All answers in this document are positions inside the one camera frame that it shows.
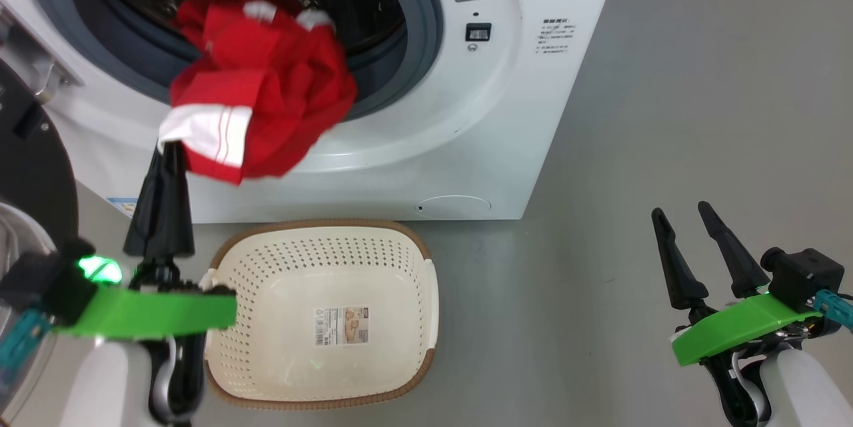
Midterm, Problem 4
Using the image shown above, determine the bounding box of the grey oval recessed panel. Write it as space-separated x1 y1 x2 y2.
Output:
416 195 492 220

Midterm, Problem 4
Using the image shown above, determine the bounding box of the right teal plug camera cable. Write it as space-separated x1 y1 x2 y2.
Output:
813 288 853 332

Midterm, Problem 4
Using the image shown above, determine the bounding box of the black washer door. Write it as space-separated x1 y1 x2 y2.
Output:
0 57 80 418

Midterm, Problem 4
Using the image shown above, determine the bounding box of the printed warning text label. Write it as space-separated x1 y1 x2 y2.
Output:
539 17 576 57

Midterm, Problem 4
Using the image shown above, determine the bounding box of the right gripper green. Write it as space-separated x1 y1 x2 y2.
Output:
651 201 824 368

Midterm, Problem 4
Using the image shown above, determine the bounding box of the teal plug camera cable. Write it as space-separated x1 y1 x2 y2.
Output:
813 288 853 332
0 310 53 376

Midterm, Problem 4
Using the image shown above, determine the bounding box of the white front-load washing machine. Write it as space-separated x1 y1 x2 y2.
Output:
0 0 627 225

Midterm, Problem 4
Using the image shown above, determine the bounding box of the left teal plug camera cable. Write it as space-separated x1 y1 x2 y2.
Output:
0 310 53 376

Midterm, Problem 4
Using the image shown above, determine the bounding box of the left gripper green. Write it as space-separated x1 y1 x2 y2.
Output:
56 141 238 339

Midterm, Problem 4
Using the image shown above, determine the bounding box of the red and white jersey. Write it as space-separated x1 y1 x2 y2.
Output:
157 0 359 187

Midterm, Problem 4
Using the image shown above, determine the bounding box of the printed product label sticker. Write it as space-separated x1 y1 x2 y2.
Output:
313 306 372 348

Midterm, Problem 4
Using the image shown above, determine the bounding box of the cream laundry basket, brown rim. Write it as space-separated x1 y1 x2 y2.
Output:
199 218 440 412

